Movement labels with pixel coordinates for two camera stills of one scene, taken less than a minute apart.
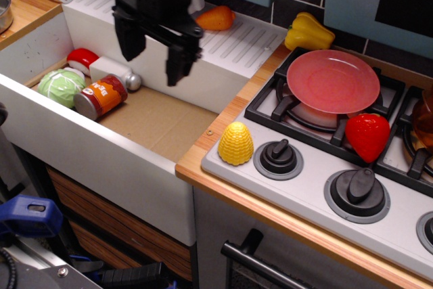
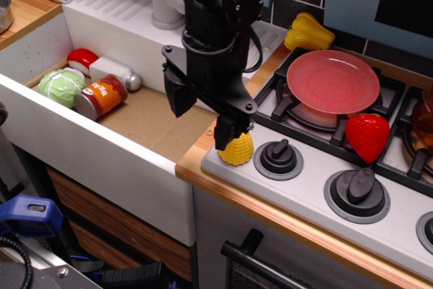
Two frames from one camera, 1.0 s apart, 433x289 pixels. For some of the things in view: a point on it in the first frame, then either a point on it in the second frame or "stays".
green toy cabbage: x=61 y=86 stays
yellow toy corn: x=235 y=145 stays
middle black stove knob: x=356 y=196 stays
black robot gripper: x=160 y=7 -> x=209 y=71
